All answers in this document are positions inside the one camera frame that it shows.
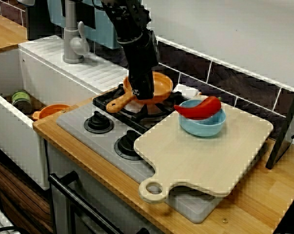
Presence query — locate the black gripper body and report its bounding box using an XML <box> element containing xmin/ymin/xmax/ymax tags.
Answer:
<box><xmin>118</xmin><ymin>30</ymin><xmax>160</xmax><ymax>77</ymax></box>

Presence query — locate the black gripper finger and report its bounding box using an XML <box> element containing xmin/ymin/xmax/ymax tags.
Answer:
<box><xmin>128</xmin><ymin>70</ymin><xmax>155</xmax><ymax>100</ymax></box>

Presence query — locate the red toy chili pepper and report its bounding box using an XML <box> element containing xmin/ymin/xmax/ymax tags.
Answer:
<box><xmin>173</xmin><ymin>96</ymin><xmax>222</xmax><ymax>120</ymax></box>

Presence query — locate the light blue plastic bowl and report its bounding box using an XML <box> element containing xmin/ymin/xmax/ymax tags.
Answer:
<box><xmin>178</xmin><ymin>99</ymin><xmax>227</xmax><ymax>137</ymax></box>

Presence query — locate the orange toy frying pan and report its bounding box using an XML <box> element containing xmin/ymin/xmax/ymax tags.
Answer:
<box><xmin>106</xmin><ymin>72</ymin><xmax>174</xmax><ymax>113</ymax></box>

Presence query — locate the black burner grate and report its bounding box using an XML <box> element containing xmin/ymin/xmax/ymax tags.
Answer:
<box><xmin>92</xmin><ymin>86</ymin><xmax>186</xmax><ymax>134</ymax></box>

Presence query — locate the small white toy container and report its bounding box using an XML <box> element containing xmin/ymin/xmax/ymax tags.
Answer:
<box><xmin>173</xmin><ymin>84</ymin><xmax>202</xmax><ymax>100</ymax></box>

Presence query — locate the teal box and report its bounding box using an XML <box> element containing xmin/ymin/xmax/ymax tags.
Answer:
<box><xmin>48</xmin><ymin>0</ymin><xmax>124</xmax><ymax>49</ymax></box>

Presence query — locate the black stove knob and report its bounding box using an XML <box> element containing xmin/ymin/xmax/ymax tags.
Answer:
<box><xmin>83</xmin><ymin>111</ymin><xmax>115</xmax><ymax>134</ymax></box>
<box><xmin>114</xmin><ymin>130</ymin><xmax>144</xmax><ymax>160</ymax></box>

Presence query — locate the grey toy stove top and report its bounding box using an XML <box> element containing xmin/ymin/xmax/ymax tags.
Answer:
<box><xmin>56</xmin><ymin>92</ymin><xmax>268</xmax><ymax>224</ymax></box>

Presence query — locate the white toy sink unit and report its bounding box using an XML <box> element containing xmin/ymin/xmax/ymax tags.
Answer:
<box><xmin>0</xmin><ymin>35</ymin><xmax>128</xmax><ymax>191</ymax></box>

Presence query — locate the wooden countertop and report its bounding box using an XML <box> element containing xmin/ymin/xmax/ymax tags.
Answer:
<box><xmin>32</xmin><ymin>87</ymin><xmax>294</xmax><ymax>234</ymax></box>

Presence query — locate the orange toy pot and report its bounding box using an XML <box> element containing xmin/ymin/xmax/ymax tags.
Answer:
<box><xmin>32</xmin><ymin>104</ymin><xmax>71</xmax><ymax>121</ymax></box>

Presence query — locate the pale wooden cutting board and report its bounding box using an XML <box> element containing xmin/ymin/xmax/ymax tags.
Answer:
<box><xmin>134</xmin><ymin>97</ymin><xmax>274</xmax><ymax>204</ymax></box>

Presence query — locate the green toy can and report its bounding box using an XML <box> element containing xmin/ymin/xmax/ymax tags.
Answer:
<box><xmin>11</xmin><ymin>90</ymin><xmax>32</xmax><ymax>114</ymax></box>

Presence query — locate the wooden side table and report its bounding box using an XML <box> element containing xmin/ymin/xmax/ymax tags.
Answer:
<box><xmin>0</xmin><ymin>9</ymin><xmax>29</xmax><ymax>53</ymax></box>

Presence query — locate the white toy oven cabinet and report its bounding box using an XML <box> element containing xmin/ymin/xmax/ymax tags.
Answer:
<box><xmin>43</xmin><ymin>141</ymin><xmax>162</xmax><ymax>234</ymax></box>

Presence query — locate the dark upright panel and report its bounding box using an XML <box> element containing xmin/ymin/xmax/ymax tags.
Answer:
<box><xmin>265</xmin><ymin>78</ymin><xmax>294</xmax><ymax>170</ymax></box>

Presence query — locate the black oven door handle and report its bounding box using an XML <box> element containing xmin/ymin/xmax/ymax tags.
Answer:
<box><xmin>48</xmin><ymin>170</ymin><xmax>150</xmax><ymax>234</ymax></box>

